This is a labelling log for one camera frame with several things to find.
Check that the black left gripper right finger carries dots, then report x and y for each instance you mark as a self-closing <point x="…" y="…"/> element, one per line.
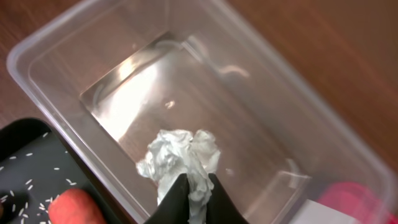
<point x="220" y="208"/>

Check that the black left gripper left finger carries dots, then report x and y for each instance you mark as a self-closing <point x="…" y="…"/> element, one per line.
<point x="174" y="208"/>

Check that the white tissue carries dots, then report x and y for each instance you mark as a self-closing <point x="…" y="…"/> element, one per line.
<point x="176" y="152"/>

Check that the black food waste tray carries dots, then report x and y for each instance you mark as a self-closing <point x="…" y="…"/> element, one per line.
<point x="23" y="131"/>

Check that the orange carrot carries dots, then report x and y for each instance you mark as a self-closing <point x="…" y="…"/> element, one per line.
<point x="75" y="206"/>

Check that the red plastic tray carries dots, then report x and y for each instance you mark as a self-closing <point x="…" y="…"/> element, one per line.
<point x="352" y="199"/>

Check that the clear plastic bin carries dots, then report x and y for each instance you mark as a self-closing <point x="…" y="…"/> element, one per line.
<point x="109" y="75"/>

